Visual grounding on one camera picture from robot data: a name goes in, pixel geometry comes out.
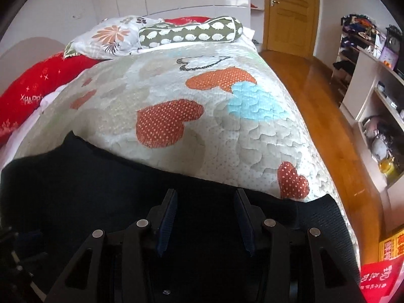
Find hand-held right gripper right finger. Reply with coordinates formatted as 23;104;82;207
234;189;368;303

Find heart-patterned quilted bedspread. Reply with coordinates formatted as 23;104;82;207
13;42;362;270

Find yellow printed box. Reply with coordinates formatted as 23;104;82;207
378;230;404;263

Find dark mantel clock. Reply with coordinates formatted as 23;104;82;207
379;24;404;68

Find white floral pillow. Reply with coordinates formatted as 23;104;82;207
63;15;165;60

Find wooden door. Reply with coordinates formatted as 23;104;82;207
263;0;320;59

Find green sheep-print bolster pillow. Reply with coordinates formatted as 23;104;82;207
138;16;243;49

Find yellow container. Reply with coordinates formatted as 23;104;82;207
378;157;399;178

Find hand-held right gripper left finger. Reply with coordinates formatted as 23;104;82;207
46;189;178;303

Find red printed bag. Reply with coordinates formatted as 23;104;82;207
360;260;404;303

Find black pants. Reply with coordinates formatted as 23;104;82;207
0;131;362;303

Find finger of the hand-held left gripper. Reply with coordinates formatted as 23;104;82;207
17;230;44;250

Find white rounded headboard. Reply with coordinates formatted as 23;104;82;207
0;36;67;67

